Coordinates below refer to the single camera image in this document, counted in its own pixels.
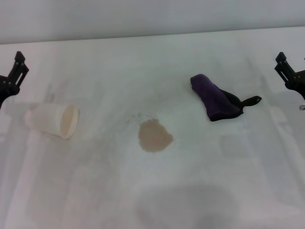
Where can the purple rag with black loop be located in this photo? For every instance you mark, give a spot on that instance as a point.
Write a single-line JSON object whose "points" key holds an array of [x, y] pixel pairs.
{"points": [[215, 97]]}

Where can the brown water stain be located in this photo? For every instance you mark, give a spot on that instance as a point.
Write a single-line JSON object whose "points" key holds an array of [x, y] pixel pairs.
{"points": [[153, 137]]}

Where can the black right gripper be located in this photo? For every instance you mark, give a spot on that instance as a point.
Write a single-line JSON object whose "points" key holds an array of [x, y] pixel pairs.
{"points": [[299, 81]]}

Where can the white paper cup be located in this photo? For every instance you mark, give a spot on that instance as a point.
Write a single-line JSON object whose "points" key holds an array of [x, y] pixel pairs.
{"points": [[47, 120]]}

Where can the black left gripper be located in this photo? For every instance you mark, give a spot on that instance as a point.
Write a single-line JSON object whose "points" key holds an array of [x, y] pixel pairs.
{"points": [[7, 87]]}

